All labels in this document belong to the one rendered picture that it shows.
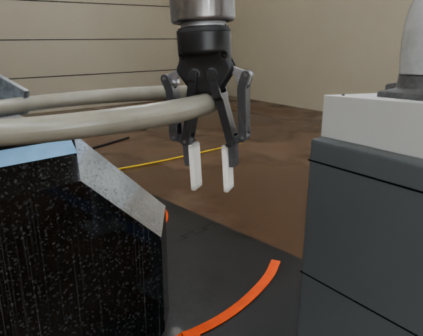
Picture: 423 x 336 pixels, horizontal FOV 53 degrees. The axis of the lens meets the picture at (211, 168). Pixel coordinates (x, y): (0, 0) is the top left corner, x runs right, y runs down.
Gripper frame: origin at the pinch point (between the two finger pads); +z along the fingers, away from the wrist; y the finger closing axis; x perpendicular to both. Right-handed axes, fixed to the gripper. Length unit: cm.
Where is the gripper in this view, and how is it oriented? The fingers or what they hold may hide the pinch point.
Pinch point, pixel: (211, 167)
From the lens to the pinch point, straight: 63.8
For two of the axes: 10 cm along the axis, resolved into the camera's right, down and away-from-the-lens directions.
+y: -9.4, -0.3, 3.3
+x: -3.3, 2.5, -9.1
